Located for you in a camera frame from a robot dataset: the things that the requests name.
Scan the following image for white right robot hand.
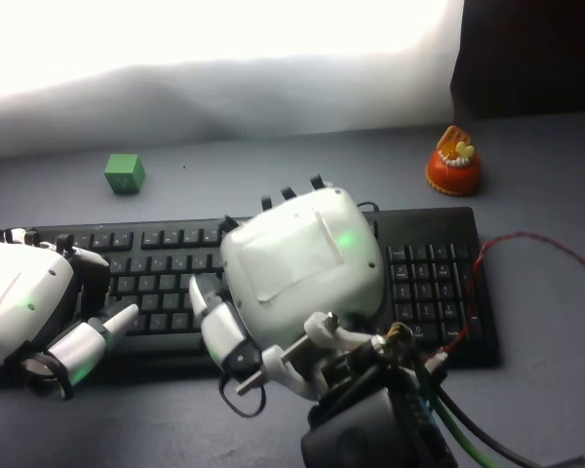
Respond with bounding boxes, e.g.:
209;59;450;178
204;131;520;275
188;174;387;380

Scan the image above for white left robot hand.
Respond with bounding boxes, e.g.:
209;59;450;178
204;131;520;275
0;226;140;402

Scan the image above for black computer keyboard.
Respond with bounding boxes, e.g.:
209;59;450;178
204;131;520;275
0;207;501;389

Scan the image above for green cube block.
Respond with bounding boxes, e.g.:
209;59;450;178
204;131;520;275
103;153;146;196

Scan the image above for orange toy cake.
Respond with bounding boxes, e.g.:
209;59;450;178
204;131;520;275
424;125;483;198

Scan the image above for white cloth backdrop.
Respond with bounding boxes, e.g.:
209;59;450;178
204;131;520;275
0;0;465;160

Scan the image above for dark box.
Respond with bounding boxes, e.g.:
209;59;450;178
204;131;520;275
449;0;585;121

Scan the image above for red thin cable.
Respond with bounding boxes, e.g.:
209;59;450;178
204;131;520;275
421;232;585;365

